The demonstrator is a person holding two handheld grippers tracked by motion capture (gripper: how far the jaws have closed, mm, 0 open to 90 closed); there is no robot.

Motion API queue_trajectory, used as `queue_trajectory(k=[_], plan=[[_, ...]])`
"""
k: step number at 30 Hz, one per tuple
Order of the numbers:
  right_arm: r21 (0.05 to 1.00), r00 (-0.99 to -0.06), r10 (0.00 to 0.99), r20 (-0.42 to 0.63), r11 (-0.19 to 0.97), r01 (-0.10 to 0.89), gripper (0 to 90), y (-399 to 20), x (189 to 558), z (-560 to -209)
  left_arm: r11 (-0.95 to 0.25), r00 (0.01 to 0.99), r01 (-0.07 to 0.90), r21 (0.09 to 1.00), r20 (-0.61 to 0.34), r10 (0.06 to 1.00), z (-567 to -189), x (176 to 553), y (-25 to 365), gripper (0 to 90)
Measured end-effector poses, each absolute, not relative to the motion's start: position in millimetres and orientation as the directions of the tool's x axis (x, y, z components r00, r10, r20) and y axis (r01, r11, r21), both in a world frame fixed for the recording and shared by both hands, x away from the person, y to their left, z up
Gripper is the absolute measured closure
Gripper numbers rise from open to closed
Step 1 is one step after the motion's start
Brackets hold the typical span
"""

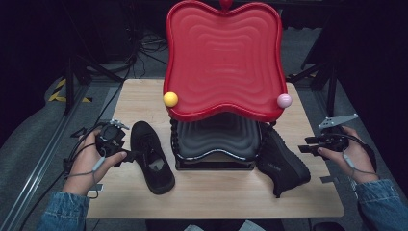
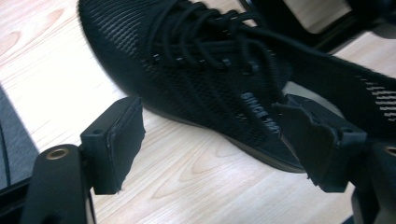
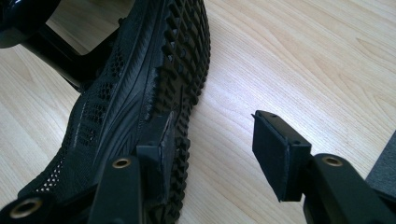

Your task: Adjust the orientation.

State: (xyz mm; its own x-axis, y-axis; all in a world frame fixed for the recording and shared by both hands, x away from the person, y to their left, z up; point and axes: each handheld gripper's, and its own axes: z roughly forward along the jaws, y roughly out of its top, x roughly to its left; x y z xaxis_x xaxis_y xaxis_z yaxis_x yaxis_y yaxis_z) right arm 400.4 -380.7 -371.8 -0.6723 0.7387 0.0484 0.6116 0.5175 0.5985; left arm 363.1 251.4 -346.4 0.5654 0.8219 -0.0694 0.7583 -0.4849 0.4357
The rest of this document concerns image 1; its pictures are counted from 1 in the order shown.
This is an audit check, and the black knit sneaker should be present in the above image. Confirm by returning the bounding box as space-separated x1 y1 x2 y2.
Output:
255 123 312 199

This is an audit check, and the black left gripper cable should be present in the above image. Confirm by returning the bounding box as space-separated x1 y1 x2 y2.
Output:
63 121 109 176

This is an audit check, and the yellow and black floor tape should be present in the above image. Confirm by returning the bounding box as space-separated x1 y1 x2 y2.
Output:
47 78 94 104

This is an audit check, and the red and black shoe rack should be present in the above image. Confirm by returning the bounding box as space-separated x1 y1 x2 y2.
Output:
163 0 293 171

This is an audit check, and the bundle of black floor cables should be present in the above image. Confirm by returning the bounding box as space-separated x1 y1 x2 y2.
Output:
126 30 171 80

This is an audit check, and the grey right gripper cord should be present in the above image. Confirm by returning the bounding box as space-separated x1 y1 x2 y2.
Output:
341 153 378 177

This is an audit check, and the black tripod stand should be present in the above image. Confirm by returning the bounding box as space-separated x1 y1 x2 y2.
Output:
286 59 340 117
63 55 125 116

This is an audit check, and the person's left hand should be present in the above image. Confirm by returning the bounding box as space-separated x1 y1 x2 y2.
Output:
62 128 128 197

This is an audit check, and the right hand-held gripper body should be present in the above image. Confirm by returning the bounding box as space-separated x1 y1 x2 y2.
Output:
318 113 359 152

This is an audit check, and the grey gripper cord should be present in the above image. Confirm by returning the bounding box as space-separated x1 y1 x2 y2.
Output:
64 156 108 198
341 153 378 177

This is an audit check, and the grey left gripper cord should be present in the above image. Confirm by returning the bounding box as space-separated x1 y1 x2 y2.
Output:
64 156 108 198

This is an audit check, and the person's right hand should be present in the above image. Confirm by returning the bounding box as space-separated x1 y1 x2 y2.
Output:
317 125 380 185

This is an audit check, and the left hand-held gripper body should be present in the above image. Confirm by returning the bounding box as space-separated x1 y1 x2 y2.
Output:
94 118 131 159

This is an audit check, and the long black floor cable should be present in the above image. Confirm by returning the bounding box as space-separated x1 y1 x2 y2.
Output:
17 78 127 231

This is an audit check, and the metal floor rail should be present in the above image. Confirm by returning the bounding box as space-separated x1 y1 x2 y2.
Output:
0 86 91 231

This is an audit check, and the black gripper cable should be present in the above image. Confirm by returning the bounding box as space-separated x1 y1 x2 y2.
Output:
331 132 379 173
63 121 109 176

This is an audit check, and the black lace-up shoe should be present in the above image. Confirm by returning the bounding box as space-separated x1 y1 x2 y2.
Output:
129 120 176 195

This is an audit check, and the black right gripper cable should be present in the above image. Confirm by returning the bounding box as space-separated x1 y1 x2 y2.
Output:
331 132 379 173

